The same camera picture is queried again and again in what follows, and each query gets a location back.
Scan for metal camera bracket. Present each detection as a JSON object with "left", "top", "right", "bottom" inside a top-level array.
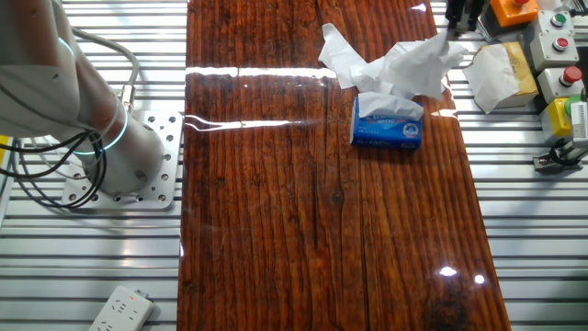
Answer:
[{"left": 532, "top": 137, "right": 588, "bottom": 175}]

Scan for silver finned camera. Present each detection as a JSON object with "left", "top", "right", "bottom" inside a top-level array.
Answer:
[{"left": 569, "top": 100, "right": 588, "bottom": 149}]

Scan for white power strip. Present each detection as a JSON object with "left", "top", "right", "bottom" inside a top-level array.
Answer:
[{"left": 86, "top": 285, "right": 155, "bottom": 331}]

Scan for blue tissue pack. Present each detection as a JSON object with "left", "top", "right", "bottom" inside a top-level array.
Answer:
[{"left": 349, "top": 96, "right": 424, "bottom": 151}]

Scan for orange button box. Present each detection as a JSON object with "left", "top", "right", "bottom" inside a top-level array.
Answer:
[{"left": 490, "top": 0, "right": 540, "bottom": 28}]

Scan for grey box green red buttons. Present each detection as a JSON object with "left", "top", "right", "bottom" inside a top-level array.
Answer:
[{"left": 529, "top": 8, "right": 581, "bottom": 72}]

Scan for white tissue sheet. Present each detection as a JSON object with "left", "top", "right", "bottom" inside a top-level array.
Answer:
[{"left": 462, "top": 43, "right": 523, "bottom": 115}]

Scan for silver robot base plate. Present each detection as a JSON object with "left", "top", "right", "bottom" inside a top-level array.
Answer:
[{"left": 62, "top": 109, "right": 184, "bottom": 211}]

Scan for white napkin sheet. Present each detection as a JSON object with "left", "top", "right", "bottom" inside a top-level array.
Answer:
[{"left": 356, "top": 91, "right": 425, "bottom": 122}]

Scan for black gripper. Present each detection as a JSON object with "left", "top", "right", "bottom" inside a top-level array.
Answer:
[{"left": 445, "top": 0, "right": 491, "bottom": 40}]

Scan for black base cable bundle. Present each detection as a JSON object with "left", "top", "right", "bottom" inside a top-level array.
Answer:
[{"left": 0, "top": 131, "right": 109, "bottom": 211}]

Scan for grey box red mushroom button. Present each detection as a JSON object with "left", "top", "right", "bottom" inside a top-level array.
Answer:
[{"left": 536, "top": 65, "right": 585, "bottom": 105}]

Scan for yellow box green button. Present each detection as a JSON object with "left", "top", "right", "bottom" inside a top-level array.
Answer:
[{"left": 540, "top": 95, "right": 581, "bottom": 144}]

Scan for brown wooden board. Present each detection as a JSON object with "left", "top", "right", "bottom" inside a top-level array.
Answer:
[{"left": 176, "top": 0, "right": 512, "bottom": 331}]

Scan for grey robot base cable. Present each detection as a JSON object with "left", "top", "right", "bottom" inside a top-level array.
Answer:
[{"left": 71, "top": 27, "right": 141, "bottom": 114}]

